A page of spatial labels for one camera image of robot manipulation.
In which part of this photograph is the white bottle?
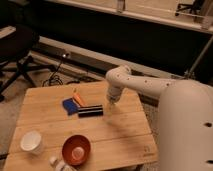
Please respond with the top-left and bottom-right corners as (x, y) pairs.
(49, 156), (77, 171)

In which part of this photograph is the red bowl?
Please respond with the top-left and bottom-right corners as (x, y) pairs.
(62, 135), (91, 166)

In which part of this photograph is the black rectangular box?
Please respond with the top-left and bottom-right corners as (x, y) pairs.
(78, 105), (103, 117)

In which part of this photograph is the distant chair base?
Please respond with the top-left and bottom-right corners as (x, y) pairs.
(175, 0), (204, 16)

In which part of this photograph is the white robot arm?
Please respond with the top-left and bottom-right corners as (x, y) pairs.
(106, 65), (213, 171)

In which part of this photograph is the white paper cup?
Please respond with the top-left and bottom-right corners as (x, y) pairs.
(20, 131), (44, 155)

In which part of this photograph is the blue sponge block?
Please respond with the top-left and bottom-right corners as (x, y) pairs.
(62, 98), (78, 115)

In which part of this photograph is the black office chair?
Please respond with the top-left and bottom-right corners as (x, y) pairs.
(0, 25), (56, 102)

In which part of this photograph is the orange pepper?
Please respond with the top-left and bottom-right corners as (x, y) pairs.
(73, 89), (85, 107)

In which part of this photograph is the black cable on floor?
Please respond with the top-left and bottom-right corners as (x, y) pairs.
(41, 52), (81, 88)

